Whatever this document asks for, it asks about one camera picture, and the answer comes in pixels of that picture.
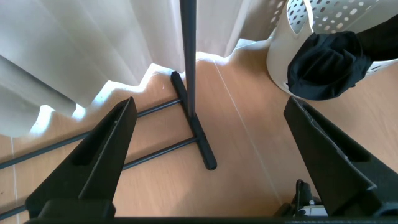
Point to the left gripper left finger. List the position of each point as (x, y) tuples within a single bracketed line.
[(93, 174)]

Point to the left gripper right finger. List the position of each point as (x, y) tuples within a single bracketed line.
[(342, 174)]

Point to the white laundry basket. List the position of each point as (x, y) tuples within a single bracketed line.
[(280, 46)]

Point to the black clothes rack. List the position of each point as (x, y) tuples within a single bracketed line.
[(188, 46)]

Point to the black garment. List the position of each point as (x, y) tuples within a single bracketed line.
[(323, 65)]

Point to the beige curtain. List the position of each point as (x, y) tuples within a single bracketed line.
[(93, 37)]

